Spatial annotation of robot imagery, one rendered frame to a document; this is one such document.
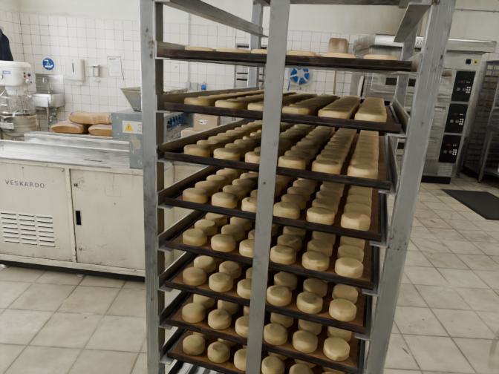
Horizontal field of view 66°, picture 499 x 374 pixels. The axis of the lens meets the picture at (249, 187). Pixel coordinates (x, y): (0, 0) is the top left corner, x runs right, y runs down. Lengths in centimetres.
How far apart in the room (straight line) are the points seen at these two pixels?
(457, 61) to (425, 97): 560
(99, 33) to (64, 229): 467
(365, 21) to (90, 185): 525
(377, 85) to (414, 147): 520
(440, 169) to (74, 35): 606
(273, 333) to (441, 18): 62
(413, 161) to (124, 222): 226
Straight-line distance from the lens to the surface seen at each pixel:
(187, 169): 262
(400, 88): 123
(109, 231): 276
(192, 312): 89
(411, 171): 63
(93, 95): 718
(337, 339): 85
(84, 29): 720
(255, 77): 128
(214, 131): 97
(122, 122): 250
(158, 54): 72
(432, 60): 62
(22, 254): 318
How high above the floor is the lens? 148
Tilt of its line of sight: 17 degrees down
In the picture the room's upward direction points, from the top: 4 degrees clockwise
